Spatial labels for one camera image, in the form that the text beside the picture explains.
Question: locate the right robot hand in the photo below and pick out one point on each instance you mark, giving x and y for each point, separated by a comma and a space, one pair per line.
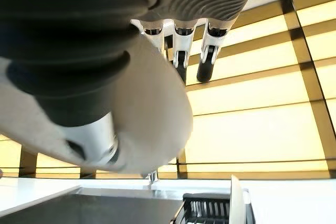
78, 24

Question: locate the white round plate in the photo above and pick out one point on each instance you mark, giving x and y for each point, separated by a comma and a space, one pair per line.
152, 103

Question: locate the chrome faucet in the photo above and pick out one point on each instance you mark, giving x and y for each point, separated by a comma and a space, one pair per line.
154, 176

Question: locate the stainless steel sink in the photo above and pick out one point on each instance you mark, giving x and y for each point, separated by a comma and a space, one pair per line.
105, 208

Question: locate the black dish rack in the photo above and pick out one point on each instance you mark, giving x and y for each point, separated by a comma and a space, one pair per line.
204, 208

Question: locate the white plate standing upright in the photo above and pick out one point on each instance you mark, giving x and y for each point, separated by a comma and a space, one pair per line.
237, 203

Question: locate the wooden lattice window frame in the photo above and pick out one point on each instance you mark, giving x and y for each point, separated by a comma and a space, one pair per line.
319, 119

